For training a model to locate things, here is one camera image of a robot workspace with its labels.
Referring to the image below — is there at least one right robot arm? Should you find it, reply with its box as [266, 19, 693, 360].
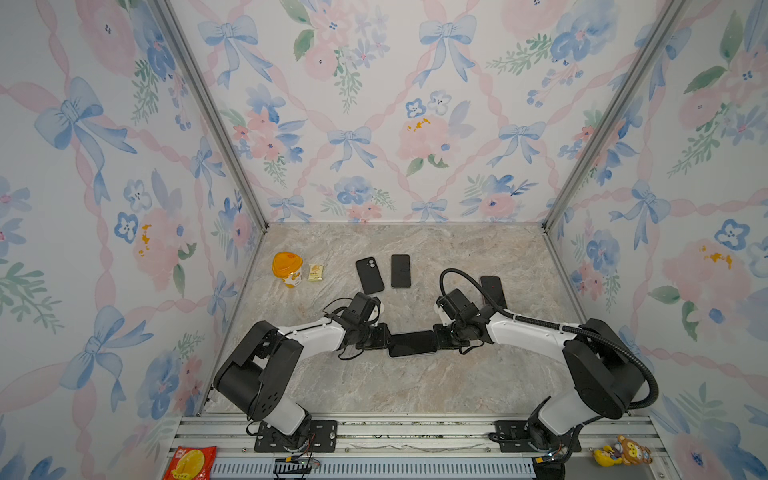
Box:
[435, 289, 652, 453]

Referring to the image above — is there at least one orange lid yogurt cup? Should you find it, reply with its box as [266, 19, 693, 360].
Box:
[272, 252, 304, 288]

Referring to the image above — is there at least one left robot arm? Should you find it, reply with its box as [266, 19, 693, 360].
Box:
[213, 292, 388, 437]

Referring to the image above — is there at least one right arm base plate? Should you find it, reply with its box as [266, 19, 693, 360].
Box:
[488, 420, 582, 455]

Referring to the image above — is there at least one black phone case with camera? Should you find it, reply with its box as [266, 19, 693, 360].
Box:
[355, 257, 385, 295]

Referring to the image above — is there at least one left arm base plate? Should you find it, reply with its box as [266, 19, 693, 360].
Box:
[254, 420, 338, 454]

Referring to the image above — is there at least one small yellow snack packet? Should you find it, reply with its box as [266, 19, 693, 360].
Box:
[308, 264, 325, 282]

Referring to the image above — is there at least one black phone screen up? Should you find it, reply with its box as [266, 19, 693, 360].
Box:
[480, 276, 507, 309]

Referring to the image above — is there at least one yellow and brown plush toy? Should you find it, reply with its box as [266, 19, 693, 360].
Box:
[592, 435, 653, 468]

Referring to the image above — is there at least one black corrugated cable hose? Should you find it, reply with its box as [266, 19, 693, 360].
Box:
[439, 268, 660, 412]

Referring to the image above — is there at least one red chip bag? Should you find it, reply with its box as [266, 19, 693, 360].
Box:
[163, 446, 217, 480]

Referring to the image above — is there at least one black phone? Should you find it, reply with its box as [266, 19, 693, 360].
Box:
[390, 254, 412, 288]
[388, 330, 438, 358]

